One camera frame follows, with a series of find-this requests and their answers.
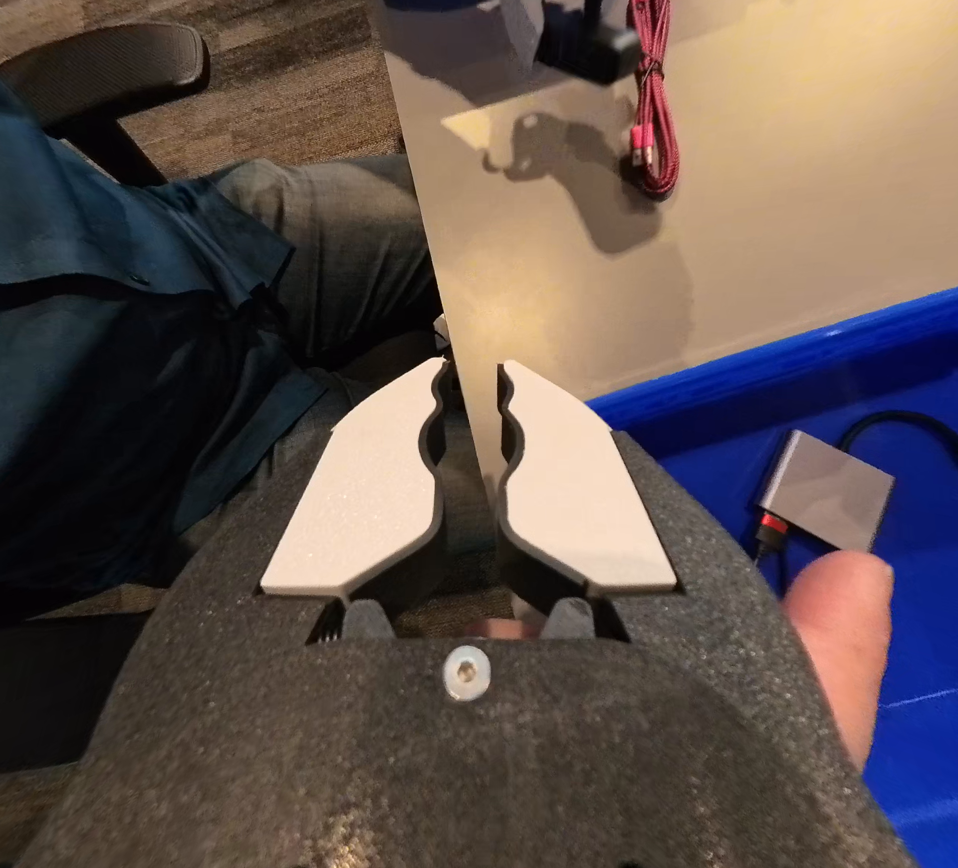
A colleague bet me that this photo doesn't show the person's grey pants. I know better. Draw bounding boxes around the person's grey pants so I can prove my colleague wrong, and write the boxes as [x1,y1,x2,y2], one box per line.
[172,156,480,615]

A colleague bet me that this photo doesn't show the black power adapter block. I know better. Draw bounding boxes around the black power adapter block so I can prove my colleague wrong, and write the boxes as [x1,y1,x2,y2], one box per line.
[535,3,645,85]

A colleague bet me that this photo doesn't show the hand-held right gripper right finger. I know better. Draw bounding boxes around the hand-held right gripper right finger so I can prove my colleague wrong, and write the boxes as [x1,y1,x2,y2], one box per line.
[494,359,678,598]

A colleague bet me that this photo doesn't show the blue plastic bin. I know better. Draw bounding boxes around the blue plastic bin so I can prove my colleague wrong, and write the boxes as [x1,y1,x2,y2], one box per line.
[584,286,958,868]

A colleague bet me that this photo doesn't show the black red usb cable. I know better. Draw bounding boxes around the black red usb cable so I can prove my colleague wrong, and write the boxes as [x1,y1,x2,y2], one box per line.
[752,511,791,585]

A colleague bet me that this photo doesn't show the red braided cable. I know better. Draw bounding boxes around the red braided cable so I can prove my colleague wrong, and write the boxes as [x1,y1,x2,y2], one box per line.
[621,0,684,201]

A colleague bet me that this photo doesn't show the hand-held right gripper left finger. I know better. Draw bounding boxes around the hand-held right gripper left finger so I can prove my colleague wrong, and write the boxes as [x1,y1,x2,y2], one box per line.
[259,358,450,603]

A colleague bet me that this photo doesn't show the grey usb hub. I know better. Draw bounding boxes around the grey usb hub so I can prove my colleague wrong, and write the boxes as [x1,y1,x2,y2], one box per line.
[752,430,897,553]

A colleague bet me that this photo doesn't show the person's right hand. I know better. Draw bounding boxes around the person's right hand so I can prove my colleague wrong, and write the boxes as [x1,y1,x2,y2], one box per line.
[782,550,897,769]

